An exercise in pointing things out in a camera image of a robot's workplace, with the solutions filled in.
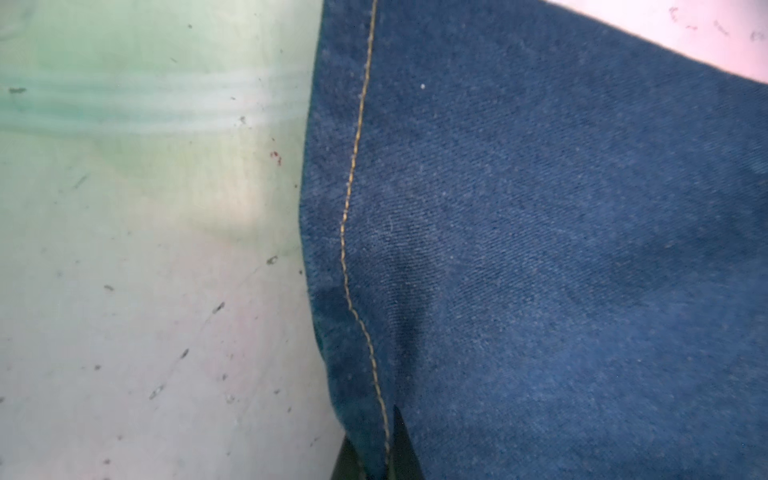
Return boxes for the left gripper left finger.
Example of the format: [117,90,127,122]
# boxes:
[330,437,367,480]

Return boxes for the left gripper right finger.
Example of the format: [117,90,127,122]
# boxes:
[388,406,424,480]

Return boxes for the dark navy skirt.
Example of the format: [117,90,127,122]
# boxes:
[300,1,767,479]

